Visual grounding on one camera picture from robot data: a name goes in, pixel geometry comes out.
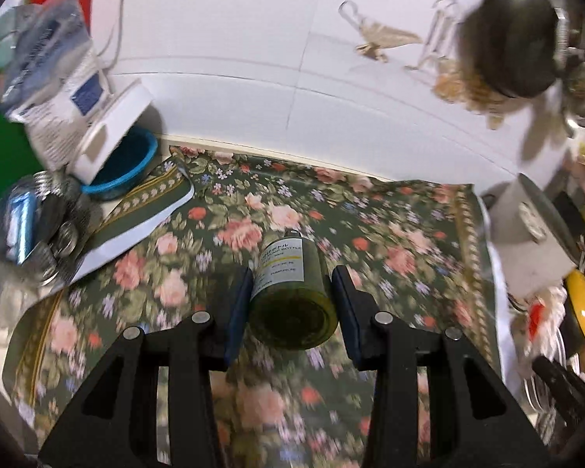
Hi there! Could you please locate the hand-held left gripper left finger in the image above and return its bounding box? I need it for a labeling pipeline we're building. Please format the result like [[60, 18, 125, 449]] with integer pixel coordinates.
[[38, 266, 253, 468]]

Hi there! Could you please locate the white pot with lid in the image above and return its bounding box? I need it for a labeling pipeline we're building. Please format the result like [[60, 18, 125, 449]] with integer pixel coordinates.
[[487, 173, 578, 298]]

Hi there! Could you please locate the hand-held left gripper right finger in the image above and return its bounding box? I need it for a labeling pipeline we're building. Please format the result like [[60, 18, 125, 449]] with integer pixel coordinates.
[[331, 265, 550, 468]]

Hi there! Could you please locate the white packet with blue label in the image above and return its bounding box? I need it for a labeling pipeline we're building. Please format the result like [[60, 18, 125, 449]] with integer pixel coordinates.
[[5, 0, 110, 167]]

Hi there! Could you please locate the crumpled white tissue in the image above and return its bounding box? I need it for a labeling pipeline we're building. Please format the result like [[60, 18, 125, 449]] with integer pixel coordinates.
[[514, 285, 569, 366]]

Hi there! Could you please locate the clear wall hook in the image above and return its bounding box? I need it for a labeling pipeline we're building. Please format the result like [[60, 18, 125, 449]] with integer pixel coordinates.
[[339, 0, 422, 62], [404, 0, 461, 71]]

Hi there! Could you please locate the yellow plastic item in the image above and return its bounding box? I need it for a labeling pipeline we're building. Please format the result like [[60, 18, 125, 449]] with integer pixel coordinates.
[[565, 270, 585, 339]]

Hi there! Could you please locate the black round pot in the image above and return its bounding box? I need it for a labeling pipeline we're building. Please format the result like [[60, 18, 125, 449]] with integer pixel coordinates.
[[461, 0, 561, 98]]

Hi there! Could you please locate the white perforated round plate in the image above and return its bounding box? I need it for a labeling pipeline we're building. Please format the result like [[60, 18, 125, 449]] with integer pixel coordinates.
[[71, 83, 154, 181]]

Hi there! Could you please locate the green plastic sheet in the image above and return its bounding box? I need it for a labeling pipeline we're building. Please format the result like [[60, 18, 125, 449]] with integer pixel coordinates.
[[0, 112, 40, 206]]

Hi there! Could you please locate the blue plastic basket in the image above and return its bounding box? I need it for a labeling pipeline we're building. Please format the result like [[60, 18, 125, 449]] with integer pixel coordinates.
[[83, 127, 159, 200]]

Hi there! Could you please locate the floral tablecloth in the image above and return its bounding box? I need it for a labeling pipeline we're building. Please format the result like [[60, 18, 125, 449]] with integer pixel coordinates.
[[2, 145, 505, 468]]

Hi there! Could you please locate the green glass bottle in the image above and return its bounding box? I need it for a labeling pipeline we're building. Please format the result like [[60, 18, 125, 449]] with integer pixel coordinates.
[[248, 228, 339, 352]]

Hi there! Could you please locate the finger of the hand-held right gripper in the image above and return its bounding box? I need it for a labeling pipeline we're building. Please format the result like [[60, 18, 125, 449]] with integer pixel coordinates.
[[533, 354, 585, 450]]

